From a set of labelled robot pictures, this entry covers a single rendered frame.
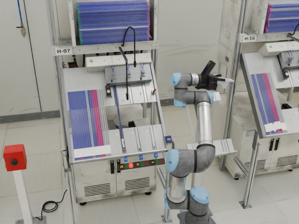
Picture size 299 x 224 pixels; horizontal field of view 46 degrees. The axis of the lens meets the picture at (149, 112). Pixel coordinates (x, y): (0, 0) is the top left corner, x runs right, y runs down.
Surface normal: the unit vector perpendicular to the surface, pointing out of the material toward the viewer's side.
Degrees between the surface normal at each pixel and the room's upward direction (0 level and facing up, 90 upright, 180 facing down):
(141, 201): 0
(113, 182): 90
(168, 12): 90
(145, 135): 43
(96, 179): 87
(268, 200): 0
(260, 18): 90
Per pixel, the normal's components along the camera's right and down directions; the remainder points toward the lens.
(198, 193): 0.14, -0.87
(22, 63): 0.24, 0.47
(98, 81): 0.17, -0.33
